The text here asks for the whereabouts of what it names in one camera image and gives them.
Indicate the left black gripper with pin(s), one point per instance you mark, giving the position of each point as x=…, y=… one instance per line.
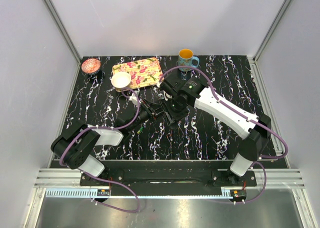
x=153, y=113

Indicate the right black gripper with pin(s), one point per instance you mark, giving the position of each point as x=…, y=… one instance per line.
x=177, y=116

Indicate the black remote control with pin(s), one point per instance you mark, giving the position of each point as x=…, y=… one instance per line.
x=167, y=111

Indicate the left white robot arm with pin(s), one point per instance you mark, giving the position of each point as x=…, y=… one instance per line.
x=80, y=156

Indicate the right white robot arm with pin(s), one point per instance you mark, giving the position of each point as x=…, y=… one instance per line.
x=252, y=129

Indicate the floral rectangular tray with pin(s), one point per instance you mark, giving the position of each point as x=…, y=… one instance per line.
x=143, y=72

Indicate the cream white bowl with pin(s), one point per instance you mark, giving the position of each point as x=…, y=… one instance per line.
x=121, y=80

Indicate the blue mug orange inside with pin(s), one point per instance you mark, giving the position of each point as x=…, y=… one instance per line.
x=187, y=59

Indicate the red patterned bowl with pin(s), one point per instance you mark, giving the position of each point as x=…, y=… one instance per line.
x=91, y=66

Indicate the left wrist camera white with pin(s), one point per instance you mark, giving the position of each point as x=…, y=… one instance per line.
x=134, y=98

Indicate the left aluminium frame post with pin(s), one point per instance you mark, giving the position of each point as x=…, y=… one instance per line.
x=63, y=31

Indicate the aluminium frame post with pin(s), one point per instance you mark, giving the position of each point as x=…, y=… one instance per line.
x=63, y=31
x=273, y=27

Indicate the aluminium frame rail front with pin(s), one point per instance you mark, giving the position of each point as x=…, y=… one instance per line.
x=66, y=183

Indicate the right aluminium frame post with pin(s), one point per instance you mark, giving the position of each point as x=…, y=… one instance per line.
x=273, y=27

